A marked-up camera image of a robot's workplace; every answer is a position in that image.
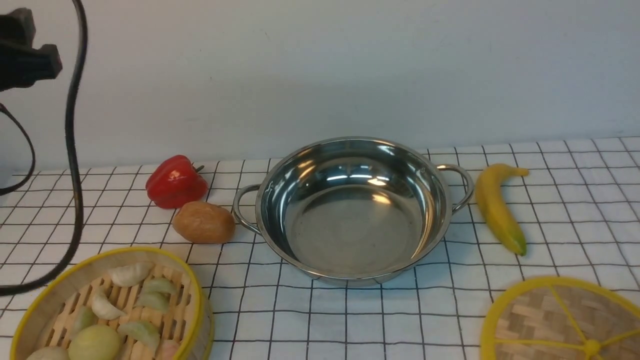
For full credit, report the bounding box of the brown potato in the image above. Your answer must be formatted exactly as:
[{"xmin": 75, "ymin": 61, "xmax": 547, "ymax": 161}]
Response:
[{"xmin": 172, "ymin": 201, "xmax": 236, "ymax": 244}]

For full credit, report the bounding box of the white black-grid tablecloth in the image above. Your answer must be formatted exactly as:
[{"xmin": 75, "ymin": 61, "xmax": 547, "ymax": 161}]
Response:
[{"xmin": 1, "ymin": 137, "xmax": 640, "ymax": 360}]

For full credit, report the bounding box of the green dumpling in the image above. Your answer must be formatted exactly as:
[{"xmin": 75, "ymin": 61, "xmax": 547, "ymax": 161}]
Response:
[
  {"xmin": 134, "ymin": 291, "xmax": 170, "ymax": 313},
  {"xmin": 141, "ymin": 276, "xmax": 178, "ymax": 296},
  {"xmin": 70, "ymin": 306, "xmax": 98, "ymax": 340},
  {"xmin": 116, "ymin": 320, "xmax": 162, "ymax": 353}
]

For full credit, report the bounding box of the yellow-green round bun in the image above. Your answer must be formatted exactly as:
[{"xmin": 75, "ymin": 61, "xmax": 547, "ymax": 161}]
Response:
[{"xmin": 67, "ymin": 325, "xmax": 122, "ymax": 360}]

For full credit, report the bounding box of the black cable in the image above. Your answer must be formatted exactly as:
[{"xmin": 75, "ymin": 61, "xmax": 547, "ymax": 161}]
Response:
[{"xmin": 0, "ymin": 0, "xmax": 89, "ymax": 297}]

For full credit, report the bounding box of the bamboo steamer basket yellow rim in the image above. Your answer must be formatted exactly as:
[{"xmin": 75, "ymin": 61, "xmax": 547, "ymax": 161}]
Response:
[{"xmin": 9, "ymin": 246, "xmax": 214, "ymax": 360}]

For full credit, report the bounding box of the woven bamboo steamer lid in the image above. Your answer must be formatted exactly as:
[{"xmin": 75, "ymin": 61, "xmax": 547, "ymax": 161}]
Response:
[{"xmin": 478, "ymin": 276, "xmax": 640, "ymax": 360}]

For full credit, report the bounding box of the yellow banana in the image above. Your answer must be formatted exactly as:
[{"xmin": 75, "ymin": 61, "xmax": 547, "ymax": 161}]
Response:
[{"xmin": 475, "ymin": 162, "xmax": 530, "ymax": 256}]

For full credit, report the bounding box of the red bell pepper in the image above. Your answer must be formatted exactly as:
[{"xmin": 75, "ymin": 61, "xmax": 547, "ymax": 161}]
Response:
[{"xmin": 145, "ymin": 154, "xmax": 209, "ymax": 209}]

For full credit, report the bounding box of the stainless steel pot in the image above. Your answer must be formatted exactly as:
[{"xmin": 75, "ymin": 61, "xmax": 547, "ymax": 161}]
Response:
[{"xmin": 231, "ymin": 136, "xmax": 474, "ymax": 288}]

